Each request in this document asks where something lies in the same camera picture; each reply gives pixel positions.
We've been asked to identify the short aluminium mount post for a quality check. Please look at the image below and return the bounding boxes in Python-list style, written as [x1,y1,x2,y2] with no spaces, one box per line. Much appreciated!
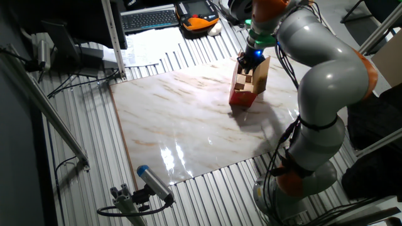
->
[109,183,148,226]

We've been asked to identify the white rounded object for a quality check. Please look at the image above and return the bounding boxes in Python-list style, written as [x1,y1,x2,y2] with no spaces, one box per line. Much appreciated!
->
[207,22,223,37]

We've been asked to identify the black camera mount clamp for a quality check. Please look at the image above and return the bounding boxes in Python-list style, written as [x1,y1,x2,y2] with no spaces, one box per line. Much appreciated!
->
[131,185,151,212]

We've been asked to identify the white paper sheets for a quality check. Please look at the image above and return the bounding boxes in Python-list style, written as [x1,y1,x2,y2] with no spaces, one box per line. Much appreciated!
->
[102,26,189,68]

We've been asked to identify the beige board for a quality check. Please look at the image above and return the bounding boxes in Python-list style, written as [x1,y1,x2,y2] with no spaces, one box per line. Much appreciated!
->
[370,30,402,88]

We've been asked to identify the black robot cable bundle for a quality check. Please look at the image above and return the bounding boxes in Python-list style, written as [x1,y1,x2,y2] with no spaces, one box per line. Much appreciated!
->
[262,6,304,226]

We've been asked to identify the black chair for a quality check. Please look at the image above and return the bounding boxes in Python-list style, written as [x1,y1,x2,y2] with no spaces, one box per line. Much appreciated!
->
[340,0,402,24]

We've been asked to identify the red cardboard box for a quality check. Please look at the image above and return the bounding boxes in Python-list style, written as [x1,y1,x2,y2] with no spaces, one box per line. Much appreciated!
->
[228,51,271,108]

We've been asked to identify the thin black table cable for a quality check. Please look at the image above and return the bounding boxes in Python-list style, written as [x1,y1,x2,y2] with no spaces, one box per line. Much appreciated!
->
[46,67,120,99]
[55,155,78,226]

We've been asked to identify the aluminium profile post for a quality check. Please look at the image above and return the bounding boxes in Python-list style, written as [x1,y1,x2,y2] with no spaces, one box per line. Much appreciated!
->
[356,3,402,57]
[100,0,127,81]

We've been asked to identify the black filament reel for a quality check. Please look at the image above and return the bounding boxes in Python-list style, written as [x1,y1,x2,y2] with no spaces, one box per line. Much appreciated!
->
[219,0,254,24]

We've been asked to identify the black monitor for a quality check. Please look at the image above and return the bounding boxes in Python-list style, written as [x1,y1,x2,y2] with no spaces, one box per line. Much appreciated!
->
[9,0,128,51]

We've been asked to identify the black camera cable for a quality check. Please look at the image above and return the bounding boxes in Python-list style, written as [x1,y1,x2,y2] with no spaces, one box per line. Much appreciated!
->
[96,200,173,218]

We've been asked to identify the marble pattern board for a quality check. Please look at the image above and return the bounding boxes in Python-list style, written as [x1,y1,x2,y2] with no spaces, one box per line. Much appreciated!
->
[109,55,348,191]

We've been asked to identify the green wrist mount ring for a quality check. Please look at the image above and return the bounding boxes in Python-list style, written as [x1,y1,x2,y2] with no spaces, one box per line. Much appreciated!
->
[244,19,277,50]

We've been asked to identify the dark monitor stand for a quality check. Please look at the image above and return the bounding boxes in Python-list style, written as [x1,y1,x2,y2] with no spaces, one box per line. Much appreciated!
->
[42,20,119,78]

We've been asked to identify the long slanted aluminium profile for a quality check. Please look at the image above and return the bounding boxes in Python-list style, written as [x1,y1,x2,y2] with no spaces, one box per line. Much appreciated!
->
[0,43,91,172]

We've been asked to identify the orange black teach pendant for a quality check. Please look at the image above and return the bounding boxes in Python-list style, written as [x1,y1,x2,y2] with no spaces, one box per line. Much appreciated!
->
[175,0,220,32]

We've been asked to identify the aluminium profile rail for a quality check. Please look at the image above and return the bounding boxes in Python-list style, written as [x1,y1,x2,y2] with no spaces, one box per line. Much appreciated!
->
[354,127,402,158]

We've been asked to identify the black keyboard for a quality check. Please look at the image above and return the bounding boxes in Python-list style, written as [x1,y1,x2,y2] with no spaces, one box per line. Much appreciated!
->
[121,8,180,34]

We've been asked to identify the small silver camera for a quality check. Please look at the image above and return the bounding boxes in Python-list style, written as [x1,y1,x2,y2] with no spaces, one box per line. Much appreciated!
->
[36,39,52,72]

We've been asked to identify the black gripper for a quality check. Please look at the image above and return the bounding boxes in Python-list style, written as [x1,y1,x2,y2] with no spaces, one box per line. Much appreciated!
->
[237,46,265,76]

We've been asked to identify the dark metal bar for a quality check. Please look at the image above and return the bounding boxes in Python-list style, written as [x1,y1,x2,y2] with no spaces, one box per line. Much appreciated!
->
[329,206,402,226]

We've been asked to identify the black fabric heap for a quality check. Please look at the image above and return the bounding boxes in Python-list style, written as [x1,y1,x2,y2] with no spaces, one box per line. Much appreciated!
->
[340,83,402,202]

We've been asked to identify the silver camera with blue cap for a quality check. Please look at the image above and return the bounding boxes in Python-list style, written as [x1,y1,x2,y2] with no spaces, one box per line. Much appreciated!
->
[136,164,175,205]

